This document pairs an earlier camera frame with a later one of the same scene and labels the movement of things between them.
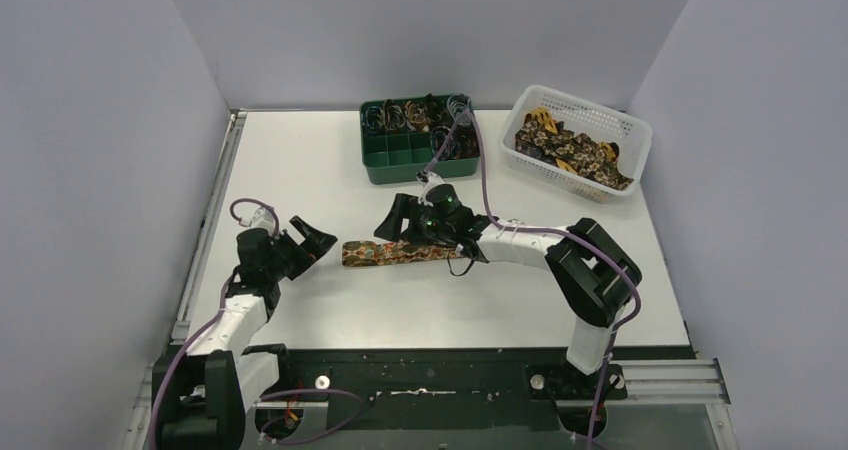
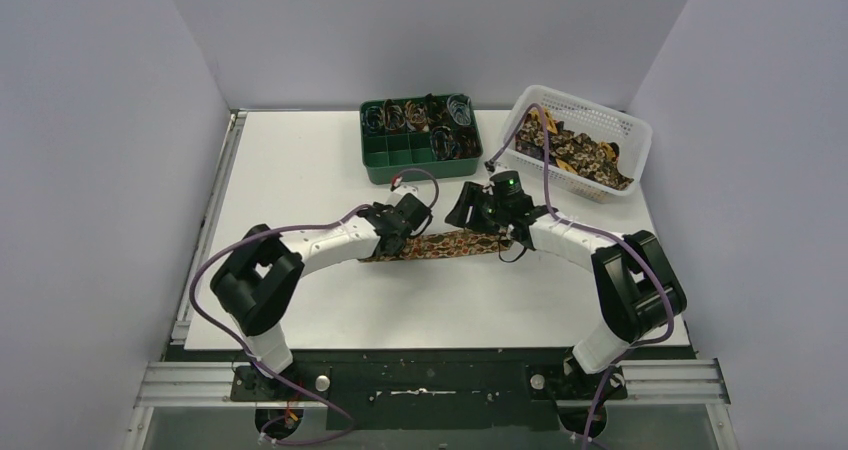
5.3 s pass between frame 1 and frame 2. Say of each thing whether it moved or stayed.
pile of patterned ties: stayed
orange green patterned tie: moved
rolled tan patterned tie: stayed
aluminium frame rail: stayed
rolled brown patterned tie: stayed
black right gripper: moved
